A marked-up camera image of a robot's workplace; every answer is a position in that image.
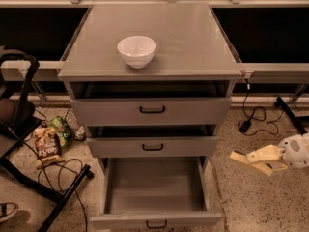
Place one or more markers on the grey drawer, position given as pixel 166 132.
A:
pixel 154 193
pixel 137 147
pixel 150 112

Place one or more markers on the grey middle drawer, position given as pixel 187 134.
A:
pixel 137 147

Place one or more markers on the green yellow sponge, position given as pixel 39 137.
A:
pixel 242 159

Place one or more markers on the black stand leg right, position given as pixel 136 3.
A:
pixel 300 122

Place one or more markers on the brown chip bag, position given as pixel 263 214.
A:
pixel 47 146

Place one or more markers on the white ceramic bowl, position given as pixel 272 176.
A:
pixel 137 51

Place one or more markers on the grey top drawer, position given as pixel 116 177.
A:
pixel 150 112

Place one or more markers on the green chip bag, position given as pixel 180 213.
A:
pixel 63 131

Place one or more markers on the shoe at left edge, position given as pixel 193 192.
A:
pixel 7 210

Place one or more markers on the grey drawer cabinet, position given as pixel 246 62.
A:
pixel 192 60

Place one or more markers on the wire mesh basket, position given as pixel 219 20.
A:
pixel 71 120

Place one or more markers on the black stand frame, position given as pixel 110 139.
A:
pixel 18 123

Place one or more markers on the grey bottom drawer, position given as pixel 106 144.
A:
pixel 154 193

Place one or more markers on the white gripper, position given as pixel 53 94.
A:
pixel 295 153

